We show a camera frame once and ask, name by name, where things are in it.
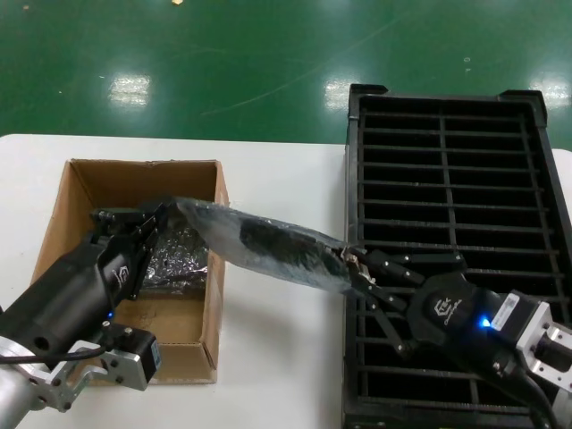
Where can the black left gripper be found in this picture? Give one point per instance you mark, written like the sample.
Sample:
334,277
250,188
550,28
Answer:
67,295

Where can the black graphics card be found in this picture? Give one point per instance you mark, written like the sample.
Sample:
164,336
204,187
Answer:
286,250

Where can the black slotted plastic container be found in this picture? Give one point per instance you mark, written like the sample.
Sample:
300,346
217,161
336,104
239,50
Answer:
352,179

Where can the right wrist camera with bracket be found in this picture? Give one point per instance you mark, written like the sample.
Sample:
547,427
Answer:
540,330

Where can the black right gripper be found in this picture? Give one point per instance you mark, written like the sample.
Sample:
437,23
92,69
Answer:
447,317

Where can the brown cardboard box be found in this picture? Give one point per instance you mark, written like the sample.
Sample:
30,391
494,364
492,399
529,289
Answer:
134,179

